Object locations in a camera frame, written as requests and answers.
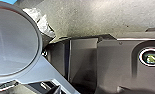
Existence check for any blue sofa seat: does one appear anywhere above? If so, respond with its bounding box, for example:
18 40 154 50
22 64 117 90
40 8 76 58
5 0 19 5

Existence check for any round base indicator light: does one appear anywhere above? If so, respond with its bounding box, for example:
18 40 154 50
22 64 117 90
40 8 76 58
137 46 155 68

